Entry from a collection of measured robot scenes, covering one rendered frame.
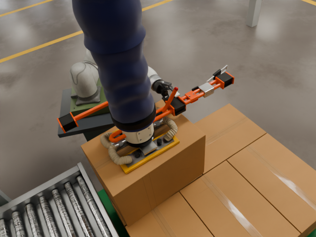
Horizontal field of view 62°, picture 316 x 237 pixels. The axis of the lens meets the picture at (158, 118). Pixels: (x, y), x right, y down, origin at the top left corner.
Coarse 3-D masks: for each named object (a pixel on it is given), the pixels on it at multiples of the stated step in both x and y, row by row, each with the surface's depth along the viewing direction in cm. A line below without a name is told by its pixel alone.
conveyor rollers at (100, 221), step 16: (80, 176) 183; (32, 208) 171; (48, 208) 170; (64, 208) 168; (80, 208) 167; (96, 208) 165; (0, 224) 164; (16, 224) 163; (32, 224) 162; (48, 224) 161; (64, 224) 160; (80, 224) 160
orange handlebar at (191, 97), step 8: (216, 80) 155; (216, 88) 152; (184, 96) 148; (192, 96) 147; (200, 96) 148; (104, 104) 150; (88, 112) 148; (168, 112) 141; (112, 136) 134; (120, 136) 133
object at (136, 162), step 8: (160, 136) 146; (160, 144) 141; (168, 144) 141; (176, 144) 143; (136, 152) 136; (152, 152) 138; (160, 152) 139; (136, 160) 136; (144, 160) 136; (128, 168) 134
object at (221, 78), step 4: (224, 72) 157; (216, 76) 155; (220, 76) 155; (224, 76) 154; (228, 76) 154; (232, 76) 153; (220, 80) 152; (224, 80) 152; (228, 80) 153; (232, 80) 155; (216, 84) 157; (224, 84) 154; (228, 84) 155
